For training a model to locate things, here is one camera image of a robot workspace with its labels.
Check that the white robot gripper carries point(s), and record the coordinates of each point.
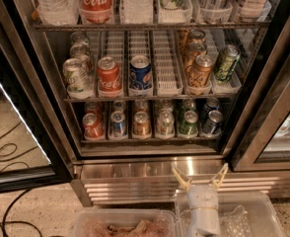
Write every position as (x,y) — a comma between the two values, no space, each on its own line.
(202,197)

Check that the blue pepsi can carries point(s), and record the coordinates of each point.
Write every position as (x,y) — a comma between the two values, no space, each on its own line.
(211,104)
(212,124)
(118,122)

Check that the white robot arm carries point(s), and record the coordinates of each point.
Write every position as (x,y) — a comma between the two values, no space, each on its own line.
(203,222)

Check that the green can front bottom shelf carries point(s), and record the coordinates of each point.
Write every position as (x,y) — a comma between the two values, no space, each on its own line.
(188,124)

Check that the white green can bottom shelf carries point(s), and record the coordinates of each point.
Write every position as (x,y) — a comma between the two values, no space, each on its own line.
(165,123)

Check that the white green can shelf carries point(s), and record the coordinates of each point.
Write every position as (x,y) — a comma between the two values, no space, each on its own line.
(76,75)
(165,123)

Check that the green can rear bottom shelf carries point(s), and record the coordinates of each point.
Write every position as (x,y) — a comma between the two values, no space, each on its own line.
(187,105)

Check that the orange can front bottom shelf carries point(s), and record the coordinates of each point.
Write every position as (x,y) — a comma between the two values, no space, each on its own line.
(141,124)

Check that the orange can shelf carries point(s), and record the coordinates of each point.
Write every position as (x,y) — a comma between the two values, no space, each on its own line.
(200,70)
(141,124)

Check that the white empty shelf tray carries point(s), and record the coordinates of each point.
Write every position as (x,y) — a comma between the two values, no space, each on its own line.
(168,76)

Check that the orange can front middle shelf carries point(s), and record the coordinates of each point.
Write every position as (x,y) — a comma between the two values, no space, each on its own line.
(200,70)

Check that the red coke can bottom shelf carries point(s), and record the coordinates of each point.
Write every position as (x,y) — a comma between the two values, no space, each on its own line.
(93,127)

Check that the blue pepsi can middle shelf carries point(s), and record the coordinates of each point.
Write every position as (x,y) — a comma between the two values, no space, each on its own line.
(140,73)

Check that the red coca-cola can middle shelf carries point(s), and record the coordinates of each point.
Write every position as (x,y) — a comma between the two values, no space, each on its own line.
(109,74)

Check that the white green can middle shelf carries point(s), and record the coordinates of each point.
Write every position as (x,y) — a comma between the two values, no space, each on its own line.
(76,75)

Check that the open glass fridge door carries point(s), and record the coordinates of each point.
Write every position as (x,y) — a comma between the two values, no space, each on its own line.
(31,152)

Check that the clear plastic bin with bubble wrap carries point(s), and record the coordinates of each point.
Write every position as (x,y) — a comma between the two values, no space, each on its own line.
(241,214)

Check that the clear plastic bin with items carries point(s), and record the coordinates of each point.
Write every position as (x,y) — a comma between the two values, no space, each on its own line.
(125,223)

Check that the clear water bottle top middle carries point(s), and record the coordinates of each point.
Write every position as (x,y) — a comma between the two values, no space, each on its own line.
(137,11)

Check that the clear water bottle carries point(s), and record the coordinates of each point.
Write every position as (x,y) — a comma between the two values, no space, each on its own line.
(58,12)
(137,11)

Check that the clear water bottle top left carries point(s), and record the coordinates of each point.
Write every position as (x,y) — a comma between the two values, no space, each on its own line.
(58,12)

